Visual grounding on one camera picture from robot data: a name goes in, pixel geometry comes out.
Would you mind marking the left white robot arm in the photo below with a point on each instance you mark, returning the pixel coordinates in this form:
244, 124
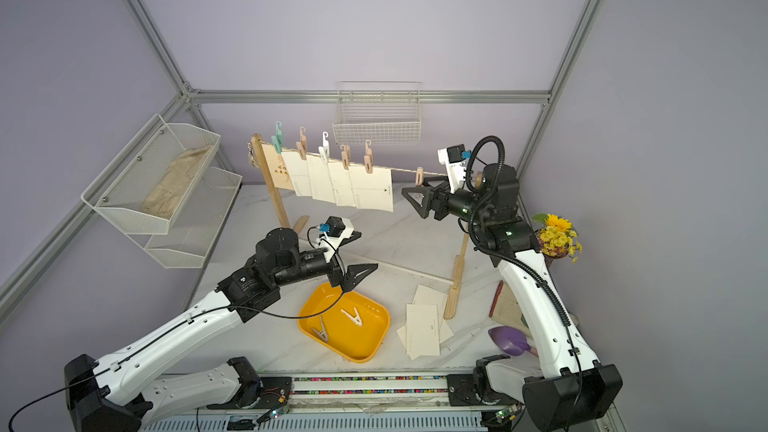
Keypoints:
123, 391

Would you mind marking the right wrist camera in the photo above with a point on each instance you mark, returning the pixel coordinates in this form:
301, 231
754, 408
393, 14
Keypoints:
457, 153

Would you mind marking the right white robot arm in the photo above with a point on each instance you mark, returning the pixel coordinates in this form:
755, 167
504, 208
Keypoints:
572, 385

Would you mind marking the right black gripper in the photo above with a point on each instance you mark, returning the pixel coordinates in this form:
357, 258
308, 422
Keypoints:
446, 195

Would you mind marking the beige glove in shelf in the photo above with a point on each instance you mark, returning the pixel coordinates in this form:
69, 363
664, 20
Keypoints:
167, 195

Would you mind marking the white postcard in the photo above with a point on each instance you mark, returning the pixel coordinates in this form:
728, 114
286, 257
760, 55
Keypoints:
372, 190
428, 296
445, 333
297, 169
422, 331
341, 184
320, 180

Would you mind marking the wooden string rack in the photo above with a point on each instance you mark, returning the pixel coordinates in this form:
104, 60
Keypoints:
257, 160

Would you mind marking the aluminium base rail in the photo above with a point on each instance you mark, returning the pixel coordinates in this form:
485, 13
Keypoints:
421, 401

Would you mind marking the white clothespin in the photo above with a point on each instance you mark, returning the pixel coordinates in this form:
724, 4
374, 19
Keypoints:
324, 148
355, 317

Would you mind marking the purple pink scoop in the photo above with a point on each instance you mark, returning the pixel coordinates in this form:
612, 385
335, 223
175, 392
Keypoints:
511, 341

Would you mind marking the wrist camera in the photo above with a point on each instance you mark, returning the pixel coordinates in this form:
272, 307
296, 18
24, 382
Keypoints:
457, 153
334, 226

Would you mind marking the white wire basket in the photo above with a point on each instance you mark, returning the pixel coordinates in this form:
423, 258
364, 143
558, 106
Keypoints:
382, 112

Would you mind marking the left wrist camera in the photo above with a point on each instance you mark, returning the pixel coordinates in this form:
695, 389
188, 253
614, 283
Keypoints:
334, 226

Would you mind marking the purple vase with flowers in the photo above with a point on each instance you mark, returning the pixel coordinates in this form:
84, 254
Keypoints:
557, 237

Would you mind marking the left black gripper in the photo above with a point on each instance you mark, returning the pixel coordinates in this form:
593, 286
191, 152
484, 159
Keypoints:
347, 281

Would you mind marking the yellow plastic tray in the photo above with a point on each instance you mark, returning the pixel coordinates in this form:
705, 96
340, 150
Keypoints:
353, 343

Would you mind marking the green clothespin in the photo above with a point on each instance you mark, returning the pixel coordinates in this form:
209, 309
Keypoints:
277, 138

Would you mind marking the white mesh wall shelf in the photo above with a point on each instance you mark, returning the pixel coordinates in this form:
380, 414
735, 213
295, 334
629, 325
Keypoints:
186, 240

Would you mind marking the pink clothespin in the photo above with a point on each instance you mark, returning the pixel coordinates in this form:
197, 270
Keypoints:
345, 156
368, 157
419, 176
301, 144

